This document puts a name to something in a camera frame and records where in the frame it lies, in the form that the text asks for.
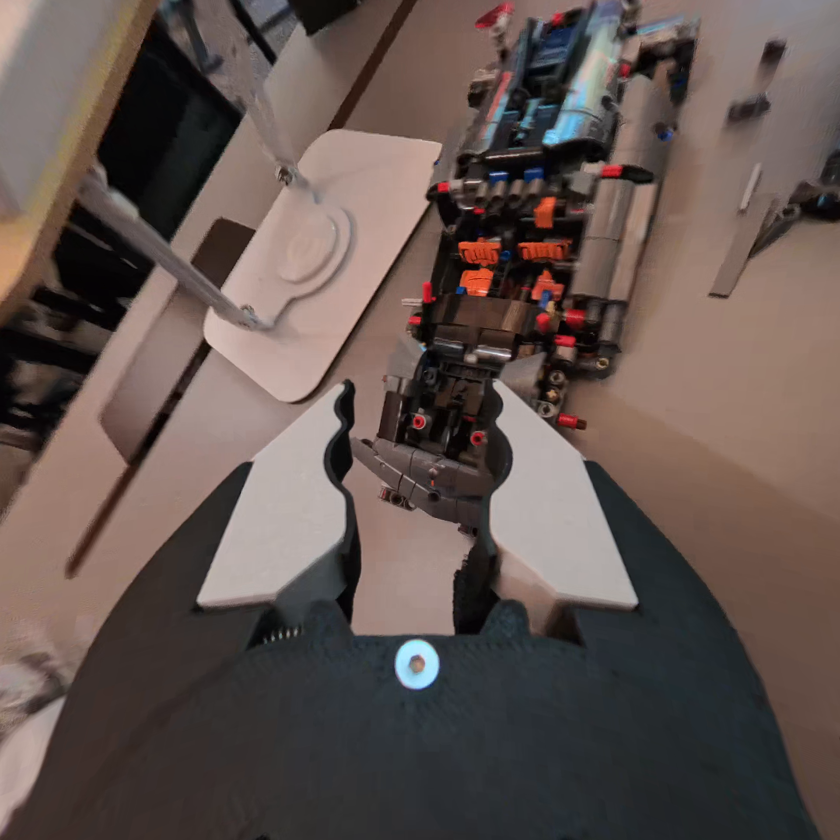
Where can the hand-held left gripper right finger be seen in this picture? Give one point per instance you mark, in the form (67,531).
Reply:
(558,531)

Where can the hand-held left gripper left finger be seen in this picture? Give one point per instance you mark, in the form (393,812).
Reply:
(282,531)

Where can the grey lego car model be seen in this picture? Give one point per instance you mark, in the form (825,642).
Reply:
(525,262)

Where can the clear bag of lego parts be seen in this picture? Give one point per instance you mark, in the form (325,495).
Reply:
(26,682)

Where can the grey lego wedge plate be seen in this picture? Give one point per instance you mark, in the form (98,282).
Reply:
(738,256)

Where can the light grey lego axle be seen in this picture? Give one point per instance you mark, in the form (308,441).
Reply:
(750,187)

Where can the black lego pin connector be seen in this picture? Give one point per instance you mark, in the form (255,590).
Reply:
(748,108)

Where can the white desk lamp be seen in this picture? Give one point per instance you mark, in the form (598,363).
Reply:
(367,197)

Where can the white book holder plate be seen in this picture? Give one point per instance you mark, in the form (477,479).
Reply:
(39,85)

